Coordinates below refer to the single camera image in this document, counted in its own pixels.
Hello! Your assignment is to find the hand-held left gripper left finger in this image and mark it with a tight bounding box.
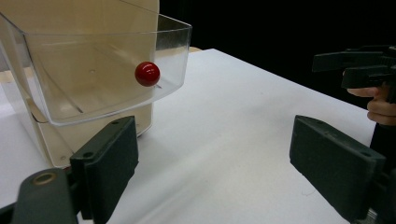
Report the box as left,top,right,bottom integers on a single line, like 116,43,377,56
69,116,140,224

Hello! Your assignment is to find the clear plastic drawer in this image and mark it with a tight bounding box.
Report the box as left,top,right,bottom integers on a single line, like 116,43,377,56
0,11,193,127

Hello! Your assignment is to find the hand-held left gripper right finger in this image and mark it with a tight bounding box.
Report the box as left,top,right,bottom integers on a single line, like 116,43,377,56
289,115,387,223

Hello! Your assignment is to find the red ball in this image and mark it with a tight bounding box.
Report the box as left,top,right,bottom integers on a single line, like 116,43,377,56
134,61,162,88

